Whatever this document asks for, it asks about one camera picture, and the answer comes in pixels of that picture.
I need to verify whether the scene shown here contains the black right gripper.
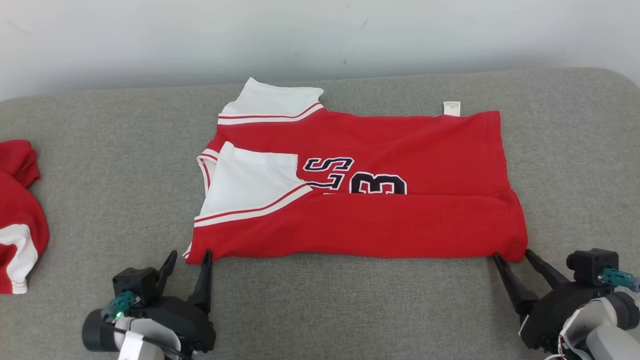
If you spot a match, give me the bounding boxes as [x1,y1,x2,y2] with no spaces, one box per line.
[494,248,615,351]

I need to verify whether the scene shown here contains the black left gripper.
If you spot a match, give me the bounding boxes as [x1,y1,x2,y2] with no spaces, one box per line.
[140,250,217,353]

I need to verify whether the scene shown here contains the red shorts with white stripe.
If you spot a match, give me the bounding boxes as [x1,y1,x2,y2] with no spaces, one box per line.
[0,140,50,295]

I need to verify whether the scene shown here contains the red Bulls basketball jersey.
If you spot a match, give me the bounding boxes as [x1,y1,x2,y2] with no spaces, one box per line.
[182,77,529,265]

